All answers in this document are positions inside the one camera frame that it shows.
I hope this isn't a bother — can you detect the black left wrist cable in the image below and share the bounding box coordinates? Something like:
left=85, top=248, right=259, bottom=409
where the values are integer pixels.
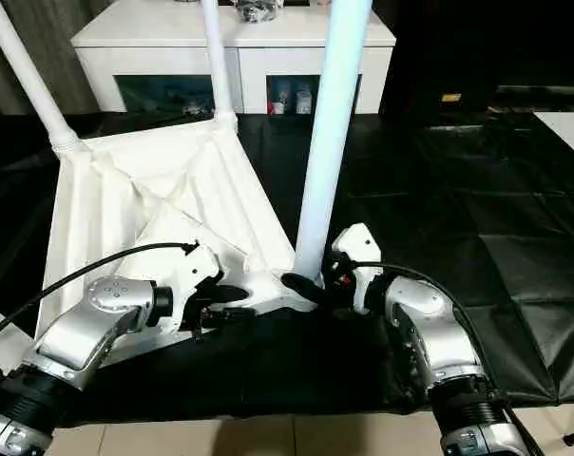
left=0, top=241, right=201, bottom=348

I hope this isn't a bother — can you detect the white cabinet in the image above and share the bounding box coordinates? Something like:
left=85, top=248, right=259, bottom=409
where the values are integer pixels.
left=70, top=2, right=397, bottom=115

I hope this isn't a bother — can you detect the black mat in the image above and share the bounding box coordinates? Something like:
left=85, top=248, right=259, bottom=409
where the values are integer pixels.
left=0, top=111, right=574, bottom=424

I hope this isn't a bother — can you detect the glass bowl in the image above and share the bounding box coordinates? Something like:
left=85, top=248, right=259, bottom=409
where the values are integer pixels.
left=237, top=0, right=283, bottom=24

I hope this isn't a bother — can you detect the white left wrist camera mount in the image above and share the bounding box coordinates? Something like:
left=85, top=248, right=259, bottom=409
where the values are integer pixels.
left=165, top=241, right=226, bottom=336

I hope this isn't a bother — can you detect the white plastic table leg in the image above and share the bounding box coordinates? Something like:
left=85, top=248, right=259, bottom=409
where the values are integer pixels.
left=0, top=0, right=86, bottom=153
left=200, top=0, right=240, bottom=132
left=294, top=0, right=376, bottom=286
left=0, top=301, right=34, bottom=376

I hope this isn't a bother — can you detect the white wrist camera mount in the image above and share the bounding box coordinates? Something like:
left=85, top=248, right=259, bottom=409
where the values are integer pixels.
left=165, top=241, right=226, bottom=336
left=327, top=222, right=383, bottom=314

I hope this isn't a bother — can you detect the white plastic table top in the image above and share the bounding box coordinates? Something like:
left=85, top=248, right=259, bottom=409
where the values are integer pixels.
left=32, top=118, right=326, bottom=370

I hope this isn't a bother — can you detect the white flat board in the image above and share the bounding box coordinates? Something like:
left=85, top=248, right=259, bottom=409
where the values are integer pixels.
left=531, top=111, right=574, bottom=167

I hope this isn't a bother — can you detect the grey curtain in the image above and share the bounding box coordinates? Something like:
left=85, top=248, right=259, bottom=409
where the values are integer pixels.
left=0, top=0, right=103, bottom=115

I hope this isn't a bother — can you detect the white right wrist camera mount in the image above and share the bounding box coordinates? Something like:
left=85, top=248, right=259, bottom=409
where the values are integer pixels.
left=327, top=222, right=383, bottom=314

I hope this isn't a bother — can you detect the dark low shelf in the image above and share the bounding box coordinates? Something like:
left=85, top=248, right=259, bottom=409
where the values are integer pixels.
left=495, top=85, right=574, bottom=113

